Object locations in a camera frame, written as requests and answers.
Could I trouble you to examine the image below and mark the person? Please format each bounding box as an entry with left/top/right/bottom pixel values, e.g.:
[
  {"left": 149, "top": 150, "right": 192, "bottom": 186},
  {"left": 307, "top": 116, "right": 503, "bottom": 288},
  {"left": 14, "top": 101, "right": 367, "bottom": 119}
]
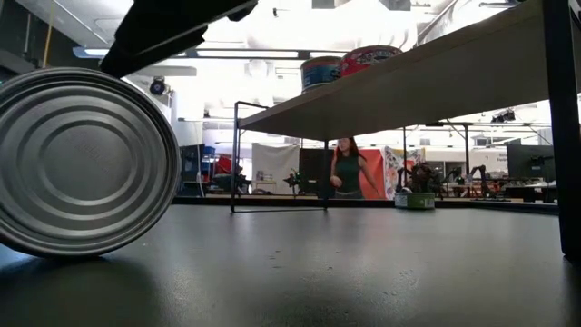
[{"left": 329, "top": 136, "right": 385, "bottom": 201}]

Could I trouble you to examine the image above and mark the green label seafood can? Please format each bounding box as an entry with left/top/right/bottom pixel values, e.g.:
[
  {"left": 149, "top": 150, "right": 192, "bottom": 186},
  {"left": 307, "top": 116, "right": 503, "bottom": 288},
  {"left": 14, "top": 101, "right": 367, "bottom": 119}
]
[{"left": 393, "top": 191, "right": 437, "bottom": 211}]

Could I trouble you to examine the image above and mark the floral hanging cloth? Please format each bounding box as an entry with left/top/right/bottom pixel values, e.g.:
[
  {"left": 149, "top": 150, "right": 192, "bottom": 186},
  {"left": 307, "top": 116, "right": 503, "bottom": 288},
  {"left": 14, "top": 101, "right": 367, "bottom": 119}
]
[{"left": 382, "top": 144, "right": 428, "bottom": 201}]

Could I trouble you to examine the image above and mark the black lab monitor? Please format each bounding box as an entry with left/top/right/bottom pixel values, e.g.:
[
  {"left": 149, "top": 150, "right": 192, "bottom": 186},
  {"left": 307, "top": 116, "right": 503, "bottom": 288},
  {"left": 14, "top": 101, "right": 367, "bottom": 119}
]
[{"left": 507, "top": 144, "right": 554, "bottom": 183}]

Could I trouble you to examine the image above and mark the blue storage bin rack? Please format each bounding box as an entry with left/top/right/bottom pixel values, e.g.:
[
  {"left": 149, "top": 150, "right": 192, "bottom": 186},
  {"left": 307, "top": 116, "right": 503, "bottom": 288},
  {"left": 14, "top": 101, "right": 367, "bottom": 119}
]
[{"left": 179, "top": 144, "right": 218, "bottom": 197}]

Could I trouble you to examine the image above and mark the red label seafood can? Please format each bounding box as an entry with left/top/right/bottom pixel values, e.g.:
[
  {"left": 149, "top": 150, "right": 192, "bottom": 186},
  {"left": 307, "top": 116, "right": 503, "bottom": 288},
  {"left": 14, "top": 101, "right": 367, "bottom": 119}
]
[{"left": 340, "top": 45, "right": 403, "bottom": 79}]

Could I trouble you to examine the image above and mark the yellow hanging strap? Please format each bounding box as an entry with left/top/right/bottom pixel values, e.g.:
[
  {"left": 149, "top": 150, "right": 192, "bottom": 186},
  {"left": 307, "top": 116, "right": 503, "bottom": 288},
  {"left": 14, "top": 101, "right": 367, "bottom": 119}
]
[{"left": 42, "top": 0, "right": 58, "bottom": 69}]

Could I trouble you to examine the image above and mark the white hanging cloth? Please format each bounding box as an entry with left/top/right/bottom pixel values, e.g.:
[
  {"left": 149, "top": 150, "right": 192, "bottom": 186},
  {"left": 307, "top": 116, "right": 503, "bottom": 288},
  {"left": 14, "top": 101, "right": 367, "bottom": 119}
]
[{"left": 251, "top": 143, "right": 301, "bottom": 195}]

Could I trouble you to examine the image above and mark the silver lid seafood can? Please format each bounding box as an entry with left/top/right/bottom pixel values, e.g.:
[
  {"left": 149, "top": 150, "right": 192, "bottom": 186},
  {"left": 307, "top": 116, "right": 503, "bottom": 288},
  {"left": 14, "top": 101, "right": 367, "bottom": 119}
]
[{"left": 0, "top": 66, "right": 182, "bottom": 260}]

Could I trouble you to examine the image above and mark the long ceiling light fixture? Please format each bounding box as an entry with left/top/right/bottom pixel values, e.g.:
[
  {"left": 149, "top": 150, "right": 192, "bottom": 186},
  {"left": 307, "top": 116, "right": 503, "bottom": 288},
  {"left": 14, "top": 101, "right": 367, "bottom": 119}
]
[{"left": 72, "top": 45, "right": 111, "bottom": 59}]

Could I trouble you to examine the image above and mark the black divider panel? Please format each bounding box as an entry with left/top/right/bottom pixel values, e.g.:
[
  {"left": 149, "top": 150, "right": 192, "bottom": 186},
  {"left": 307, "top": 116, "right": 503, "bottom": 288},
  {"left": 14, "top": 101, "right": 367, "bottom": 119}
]
[{"left": 298, "top": 147, "right": 340, "bottom": 200}]

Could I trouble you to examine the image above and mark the red lab cart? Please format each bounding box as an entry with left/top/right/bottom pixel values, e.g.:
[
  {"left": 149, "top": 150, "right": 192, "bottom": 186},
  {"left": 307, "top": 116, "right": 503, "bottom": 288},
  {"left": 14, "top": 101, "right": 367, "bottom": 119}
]
[{"left": 214, "top": 154, "right": 240, "bottom": 177}]

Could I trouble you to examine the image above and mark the black table mat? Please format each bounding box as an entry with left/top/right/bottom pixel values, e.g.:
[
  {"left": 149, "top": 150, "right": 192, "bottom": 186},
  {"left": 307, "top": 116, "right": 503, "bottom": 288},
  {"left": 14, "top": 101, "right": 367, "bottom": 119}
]
[{"left": 0, "top": 203, "right": 581, "bottom": 327}]

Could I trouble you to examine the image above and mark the orange hanging cloth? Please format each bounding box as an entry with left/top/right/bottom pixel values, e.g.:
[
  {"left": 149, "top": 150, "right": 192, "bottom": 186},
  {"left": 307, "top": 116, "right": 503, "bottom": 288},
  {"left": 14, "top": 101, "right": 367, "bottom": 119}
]
[{"left": 334, "top": 145, "right": 388, "bottom": 201}]

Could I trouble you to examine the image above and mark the dark lab table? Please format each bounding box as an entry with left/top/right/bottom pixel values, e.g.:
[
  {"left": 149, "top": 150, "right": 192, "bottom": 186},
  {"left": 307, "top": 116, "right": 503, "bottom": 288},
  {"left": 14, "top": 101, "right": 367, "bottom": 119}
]
[{"left": 503, "top": 181, "right": 559, "bottom": 203}]

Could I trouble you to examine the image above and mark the small wooden stand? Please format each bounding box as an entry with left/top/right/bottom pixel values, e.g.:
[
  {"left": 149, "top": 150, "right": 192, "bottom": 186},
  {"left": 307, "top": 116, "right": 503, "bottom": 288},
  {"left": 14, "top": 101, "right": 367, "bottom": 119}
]
[{"left": 251, "top": 170, "right": 279, "bottom": 195}]

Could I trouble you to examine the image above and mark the black lab rig frame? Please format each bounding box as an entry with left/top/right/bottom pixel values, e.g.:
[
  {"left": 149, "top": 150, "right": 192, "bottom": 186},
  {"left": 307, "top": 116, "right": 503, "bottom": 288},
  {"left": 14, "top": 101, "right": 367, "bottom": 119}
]
[{"left": 401, "top": 120, "right": 473, "bottom": 185}]

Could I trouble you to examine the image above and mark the round dark ceiling lamp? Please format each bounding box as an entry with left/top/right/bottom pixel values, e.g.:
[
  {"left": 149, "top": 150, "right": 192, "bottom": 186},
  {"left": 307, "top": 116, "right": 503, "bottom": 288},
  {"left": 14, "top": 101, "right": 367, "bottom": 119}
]
[{"left": 148, "top": 75, "right": 168, "bottom": 97}]

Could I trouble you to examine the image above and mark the black ceiling projector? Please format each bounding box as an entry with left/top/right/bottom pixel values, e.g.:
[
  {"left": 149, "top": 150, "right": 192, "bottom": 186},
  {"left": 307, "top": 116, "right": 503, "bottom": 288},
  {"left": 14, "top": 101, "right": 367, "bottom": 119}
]
[{"left": 488, "top": 110, "right": 517, "bottom": 124}]

